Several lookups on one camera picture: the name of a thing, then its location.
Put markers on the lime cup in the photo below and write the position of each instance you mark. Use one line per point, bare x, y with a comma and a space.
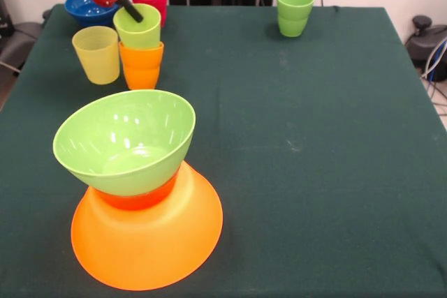
139, 36

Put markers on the orange cup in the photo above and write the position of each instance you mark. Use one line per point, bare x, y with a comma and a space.
141, 67

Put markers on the green bowl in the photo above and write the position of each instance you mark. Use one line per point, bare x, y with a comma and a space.
122, 137

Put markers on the red-orange bowl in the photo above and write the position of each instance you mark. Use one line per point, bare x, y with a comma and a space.
139, 200

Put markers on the large orange bowl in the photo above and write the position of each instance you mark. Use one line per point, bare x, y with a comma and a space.
146, 242

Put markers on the blue bowl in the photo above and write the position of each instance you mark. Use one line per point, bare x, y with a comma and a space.
84, 12

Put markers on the yellow cup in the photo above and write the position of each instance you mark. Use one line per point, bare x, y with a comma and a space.
96, 57

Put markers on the black equipment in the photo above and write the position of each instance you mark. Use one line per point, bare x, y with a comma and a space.
4, 12

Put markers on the green cup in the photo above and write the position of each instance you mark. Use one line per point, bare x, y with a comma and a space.
295, 15

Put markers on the dark green tablecloth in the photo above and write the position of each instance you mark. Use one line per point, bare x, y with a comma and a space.
314, 190

